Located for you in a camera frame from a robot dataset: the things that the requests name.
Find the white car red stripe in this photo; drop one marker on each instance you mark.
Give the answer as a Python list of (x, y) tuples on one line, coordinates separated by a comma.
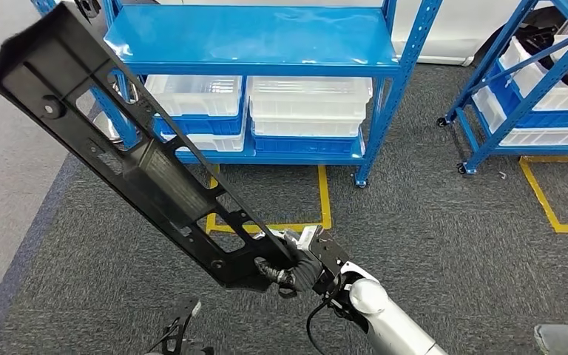
[(436, 34)]

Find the wide white plastic bin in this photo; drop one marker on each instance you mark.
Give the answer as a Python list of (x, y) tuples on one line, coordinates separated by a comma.
[(308, 128), (308, 111), (308, 88)]

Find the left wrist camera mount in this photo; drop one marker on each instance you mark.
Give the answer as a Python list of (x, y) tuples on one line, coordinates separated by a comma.
[(178, 328)]

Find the blue metal shelf rack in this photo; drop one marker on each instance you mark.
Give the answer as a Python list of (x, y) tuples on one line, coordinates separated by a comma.
[(245, 34)]

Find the black right wrist camera bracket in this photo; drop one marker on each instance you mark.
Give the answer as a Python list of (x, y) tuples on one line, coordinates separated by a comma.
[(330, 259)]

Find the black plastic panel part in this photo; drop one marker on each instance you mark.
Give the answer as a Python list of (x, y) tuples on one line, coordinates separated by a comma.
[(166, 191)]

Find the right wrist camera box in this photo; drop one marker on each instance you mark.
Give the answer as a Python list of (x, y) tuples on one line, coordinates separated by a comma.
[(308, 238)]

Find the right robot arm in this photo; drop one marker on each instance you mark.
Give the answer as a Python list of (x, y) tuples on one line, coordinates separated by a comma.
[(387, 323)]

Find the blue wheeled shelf rack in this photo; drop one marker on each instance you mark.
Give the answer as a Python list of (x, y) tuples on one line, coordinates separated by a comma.
[(480, 142)]

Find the white plastic storage bin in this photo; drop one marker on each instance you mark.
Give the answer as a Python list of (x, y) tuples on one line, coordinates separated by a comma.
[(524, 73), (490, 110)]

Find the wide blue plastic bin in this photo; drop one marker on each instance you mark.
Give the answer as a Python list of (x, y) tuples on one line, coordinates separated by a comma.
[(308, 146)]

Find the yellow floor tape square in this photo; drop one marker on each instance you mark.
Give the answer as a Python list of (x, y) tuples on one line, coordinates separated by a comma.
[(541, 201), (325, 196)]

